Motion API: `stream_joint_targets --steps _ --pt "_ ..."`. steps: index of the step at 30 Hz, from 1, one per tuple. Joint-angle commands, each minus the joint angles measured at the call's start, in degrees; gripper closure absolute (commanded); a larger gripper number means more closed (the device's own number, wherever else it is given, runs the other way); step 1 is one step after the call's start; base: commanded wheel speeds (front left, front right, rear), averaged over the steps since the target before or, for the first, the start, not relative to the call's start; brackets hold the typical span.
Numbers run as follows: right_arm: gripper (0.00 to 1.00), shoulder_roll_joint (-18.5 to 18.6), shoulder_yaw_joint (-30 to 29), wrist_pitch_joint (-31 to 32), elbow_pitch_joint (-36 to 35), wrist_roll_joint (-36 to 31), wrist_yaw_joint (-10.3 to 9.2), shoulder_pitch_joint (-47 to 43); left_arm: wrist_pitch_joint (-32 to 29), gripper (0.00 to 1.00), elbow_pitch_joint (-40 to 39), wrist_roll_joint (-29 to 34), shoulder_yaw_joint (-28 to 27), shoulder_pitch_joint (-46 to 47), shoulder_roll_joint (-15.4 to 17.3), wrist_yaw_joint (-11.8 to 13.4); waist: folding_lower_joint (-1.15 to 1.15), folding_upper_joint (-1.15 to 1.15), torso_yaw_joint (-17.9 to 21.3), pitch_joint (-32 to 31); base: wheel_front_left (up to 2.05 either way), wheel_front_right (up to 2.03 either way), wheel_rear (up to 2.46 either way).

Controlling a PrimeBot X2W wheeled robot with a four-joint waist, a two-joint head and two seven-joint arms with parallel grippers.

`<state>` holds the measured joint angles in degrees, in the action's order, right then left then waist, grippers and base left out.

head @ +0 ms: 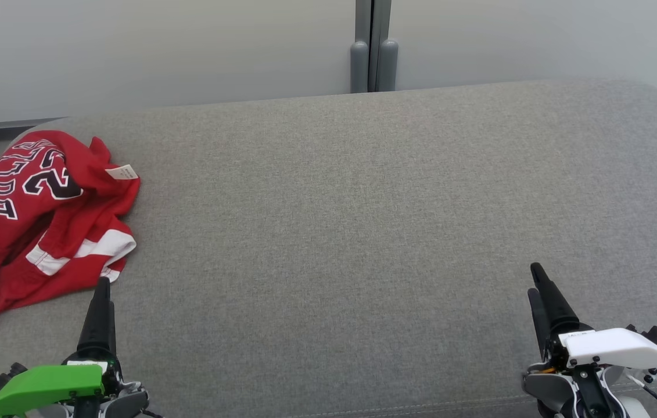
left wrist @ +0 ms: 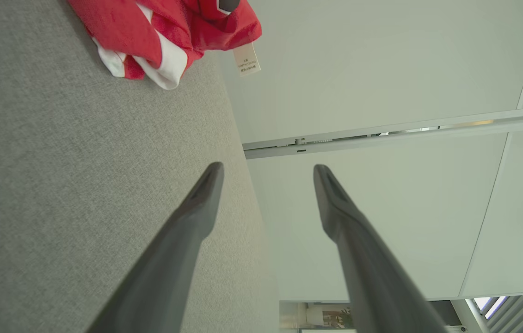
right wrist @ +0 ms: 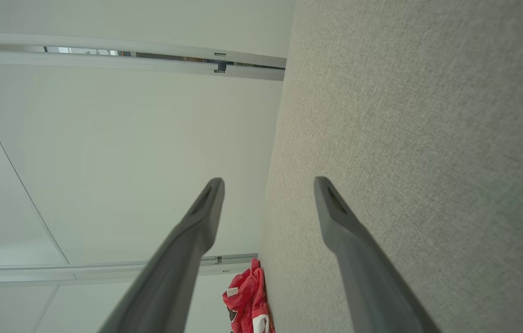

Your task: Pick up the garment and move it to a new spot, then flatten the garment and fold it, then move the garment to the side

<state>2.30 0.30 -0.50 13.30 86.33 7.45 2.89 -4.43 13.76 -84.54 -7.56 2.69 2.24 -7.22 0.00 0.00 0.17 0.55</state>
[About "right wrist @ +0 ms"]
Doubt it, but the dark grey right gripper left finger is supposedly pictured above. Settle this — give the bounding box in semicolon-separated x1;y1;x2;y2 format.
98;178;225;333

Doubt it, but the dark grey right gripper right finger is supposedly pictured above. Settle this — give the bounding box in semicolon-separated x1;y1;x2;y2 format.
314;176;442;333

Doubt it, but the red white basketball jersey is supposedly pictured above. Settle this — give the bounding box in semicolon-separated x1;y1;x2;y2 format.
222;258;276;333

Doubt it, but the grey fabric sofa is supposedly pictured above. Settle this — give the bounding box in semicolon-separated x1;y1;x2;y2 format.
258;0;523;333

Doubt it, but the white aluminium wall rail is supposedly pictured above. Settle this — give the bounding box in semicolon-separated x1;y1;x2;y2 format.
0;31;287;81
0;253;258;285

